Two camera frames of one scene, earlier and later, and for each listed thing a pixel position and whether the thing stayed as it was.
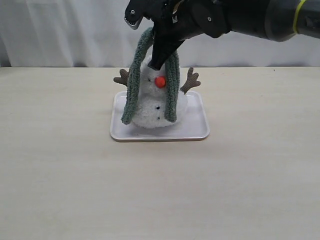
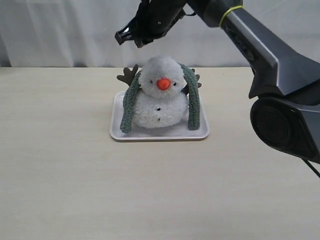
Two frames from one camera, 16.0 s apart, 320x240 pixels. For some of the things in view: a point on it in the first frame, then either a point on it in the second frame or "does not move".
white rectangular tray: x=194 y=127 does not move
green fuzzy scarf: x=172 y=84 → x=192 y=100
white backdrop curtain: x=95 y=33 does not move
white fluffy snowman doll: x=150 y=112 does not move
